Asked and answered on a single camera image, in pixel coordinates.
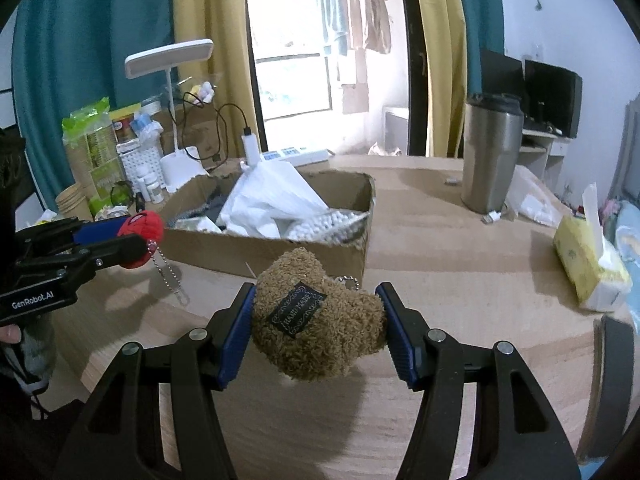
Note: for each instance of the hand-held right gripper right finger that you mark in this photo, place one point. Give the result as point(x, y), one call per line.
point(397, 332)

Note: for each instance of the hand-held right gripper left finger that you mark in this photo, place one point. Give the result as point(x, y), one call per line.
point(235, 332)

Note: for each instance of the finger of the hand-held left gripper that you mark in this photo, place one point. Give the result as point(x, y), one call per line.
point(95, 230)
point(107, 252)

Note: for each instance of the cardboard box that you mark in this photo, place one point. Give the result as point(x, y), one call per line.
point(220, 255)

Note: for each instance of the dark grey sock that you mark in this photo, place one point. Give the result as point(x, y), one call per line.
point(217, 205)

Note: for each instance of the person's left hand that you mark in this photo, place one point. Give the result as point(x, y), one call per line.
point(9, 334)

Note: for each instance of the stack of brown paper cups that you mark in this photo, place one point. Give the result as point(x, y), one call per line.
point(75, 202)

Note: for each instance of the black flashlight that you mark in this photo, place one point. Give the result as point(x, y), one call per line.
point(140, 202)

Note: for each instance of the small white bottle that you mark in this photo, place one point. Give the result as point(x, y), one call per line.
point(141, 186)

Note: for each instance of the large white bottle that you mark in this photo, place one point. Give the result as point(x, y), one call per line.
point(154, 190)

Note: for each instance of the green snack packet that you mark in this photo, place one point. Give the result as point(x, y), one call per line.
point(92, 155)

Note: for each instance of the white perforated basket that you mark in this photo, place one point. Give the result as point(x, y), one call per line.
point(137, 162)

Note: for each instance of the tin can with yellow lid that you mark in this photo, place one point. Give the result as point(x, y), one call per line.
point(125, 127)

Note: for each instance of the white desk lamp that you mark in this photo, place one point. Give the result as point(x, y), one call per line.
point(182, 165)

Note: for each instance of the blue and white tissue pack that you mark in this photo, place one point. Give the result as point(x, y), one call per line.
point(147, 120)

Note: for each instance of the clear plastic bag in box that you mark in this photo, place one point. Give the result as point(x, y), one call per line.
point(325, 222)

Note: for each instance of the white plastic bag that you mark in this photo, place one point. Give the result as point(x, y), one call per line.
point(270, 195)

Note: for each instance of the cardboard sheet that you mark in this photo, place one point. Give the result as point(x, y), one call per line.
point(200, 125)

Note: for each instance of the white usb adapter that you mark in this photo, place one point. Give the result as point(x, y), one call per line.
point(492, 217)

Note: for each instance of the white charger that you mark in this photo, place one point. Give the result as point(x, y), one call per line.
point(251, 147)

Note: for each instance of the teal curtain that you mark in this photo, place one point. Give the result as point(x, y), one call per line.
point(477, 10)
point(75, 50)

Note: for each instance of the white power strip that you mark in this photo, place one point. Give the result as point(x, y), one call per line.
point(300, 155)

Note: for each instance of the steel tumbler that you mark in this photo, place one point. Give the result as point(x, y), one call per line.
point(492, 160)

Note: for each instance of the yellow tissue pack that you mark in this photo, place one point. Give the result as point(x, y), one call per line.
point(585, 260)

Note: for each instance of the white appliance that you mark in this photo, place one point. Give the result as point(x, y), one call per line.
point(396, 130)

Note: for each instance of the black chair back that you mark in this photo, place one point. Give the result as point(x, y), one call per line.
point(607, 390)

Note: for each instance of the white media stand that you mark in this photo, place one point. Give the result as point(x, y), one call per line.
point(545, 155)

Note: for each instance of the yellow curtain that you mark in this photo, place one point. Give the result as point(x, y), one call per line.
point(215, 20)
point(440, 50)

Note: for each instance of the black computer case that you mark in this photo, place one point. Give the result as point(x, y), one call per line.
point(500, 75)

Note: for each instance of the black monitor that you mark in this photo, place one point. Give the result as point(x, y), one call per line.
point(552, 95)

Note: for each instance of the grey padded headboard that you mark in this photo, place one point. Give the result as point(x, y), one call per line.
point(632, 150)

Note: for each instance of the beige hanging shirt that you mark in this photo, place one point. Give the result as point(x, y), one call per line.
point(370, 10)

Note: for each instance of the teal hanging towel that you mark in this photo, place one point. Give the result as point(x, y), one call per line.
point(332, 10)

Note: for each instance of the black door frame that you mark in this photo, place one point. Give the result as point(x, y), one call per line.
point(412, 60)

